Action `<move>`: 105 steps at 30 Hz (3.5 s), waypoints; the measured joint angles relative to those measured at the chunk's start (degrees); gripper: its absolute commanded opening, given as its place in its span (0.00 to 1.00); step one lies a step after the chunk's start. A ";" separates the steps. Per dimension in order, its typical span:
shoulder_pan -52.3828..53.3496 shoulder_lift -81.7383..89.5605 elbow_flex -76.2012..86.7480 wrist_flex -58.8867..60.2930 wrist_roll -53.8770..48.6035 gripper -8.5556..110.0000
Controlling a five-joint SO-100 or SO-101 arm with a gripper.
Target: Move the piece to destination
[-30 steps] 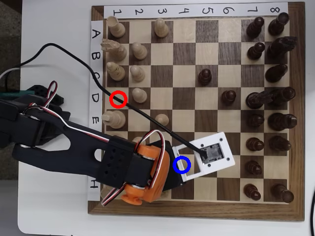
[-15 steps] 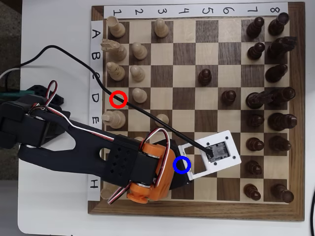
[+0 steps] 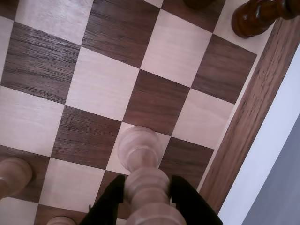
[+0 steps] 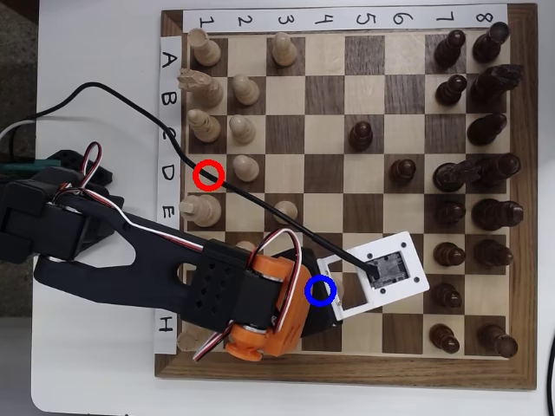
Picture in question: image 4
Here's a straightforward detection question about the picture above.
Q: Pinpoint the light wooden chess king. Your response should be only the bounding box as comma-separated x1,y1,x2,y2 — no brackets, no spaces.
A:
179,193,223,229

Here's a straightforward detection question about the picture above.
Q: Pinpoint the dark wooden chess queen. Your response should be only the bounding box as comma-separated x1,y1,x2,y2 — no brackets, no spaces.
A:
474,152,522,188

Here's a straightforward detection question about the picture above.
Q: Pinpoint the white paper letter strip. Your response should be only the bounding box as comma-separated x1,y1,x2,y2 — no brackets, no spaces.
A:
153,35,183,355

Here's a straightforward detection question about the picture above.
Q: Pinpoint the light wooden chess rook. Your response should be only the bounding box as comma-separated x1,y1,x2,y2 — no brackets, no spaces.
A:
186,28,223,68
176,329,208,352

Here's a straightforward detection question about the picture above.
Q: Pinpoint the red white black servo wire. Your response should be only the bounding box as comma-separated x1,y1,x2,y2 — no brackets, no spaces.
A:
80,141,105,192
193,228,304,363
51,188,207,252

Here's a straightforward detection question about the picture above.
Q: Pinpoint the light wooden chess bishop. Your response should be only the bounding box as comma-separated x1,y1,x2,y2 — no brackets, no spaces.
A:
186,107,222,144

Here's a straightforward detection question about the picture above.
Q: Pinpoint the green table clamp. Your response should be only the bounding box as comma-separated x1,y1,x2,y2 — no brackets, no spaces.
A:
0,159,60,174

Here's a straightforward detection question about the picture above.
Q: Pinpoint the light wooden chess knight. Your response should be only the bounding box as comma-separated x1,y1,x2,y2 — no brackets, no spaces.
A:
177,67,225,109

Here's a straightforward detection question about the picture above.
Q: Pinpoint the dark wooden chess king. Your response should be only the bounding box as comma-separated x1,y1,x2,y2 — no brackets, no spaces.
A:
471,198,525,232

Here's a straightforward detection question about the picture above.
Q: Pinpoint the dark wooden chess pawn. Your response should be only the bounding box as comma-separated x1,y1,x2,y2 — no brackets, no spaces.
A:
349,120,375,153
432,241,467,268
434,74,468,107
435,199,467,226
428,322,461,354
432,282,464,309
433,29,467,69
388,158,417,187

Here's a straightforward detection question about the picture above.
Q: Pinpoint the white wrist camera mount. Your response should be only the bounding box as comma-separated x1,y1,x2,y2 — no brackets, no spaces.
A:
317,231,431,322

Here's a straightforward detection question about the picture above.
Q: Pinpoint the white paper number strip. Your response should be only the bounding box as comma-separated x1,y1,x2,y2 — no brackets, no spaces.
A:
182,3,508,34

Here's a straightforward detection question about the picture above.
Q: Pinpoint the dark wooden chess knight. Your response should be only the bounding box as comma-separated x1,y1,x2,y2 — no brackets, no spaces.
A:
432,158,482,194
469,63,525,107

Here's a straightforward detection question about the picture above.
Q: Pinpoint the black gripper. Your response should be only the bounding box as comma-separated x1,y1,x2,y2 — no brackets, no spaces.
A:
281,247,344,341

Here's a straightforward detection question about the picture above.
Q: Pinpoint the dark wooden chess bishop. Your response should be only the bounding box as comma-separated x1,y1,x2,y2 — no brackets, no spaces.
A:
473,238,515,269
467,112,508,147

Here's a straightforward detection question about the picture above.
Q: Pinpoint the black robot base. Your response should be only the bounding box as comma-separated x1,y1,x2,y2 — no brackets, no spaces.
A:
45,149,114,188

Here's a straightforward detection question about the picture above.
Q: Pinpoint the wooden chessboard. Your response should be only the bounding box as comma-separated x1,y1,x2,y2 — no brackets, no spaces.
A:
154,3,539,391

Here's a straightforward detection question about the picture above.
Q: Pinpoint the dark wooden chess rook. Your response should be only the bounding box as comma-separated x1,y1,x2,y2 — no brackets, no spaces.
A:
471,21,511,65
476,322,519,360

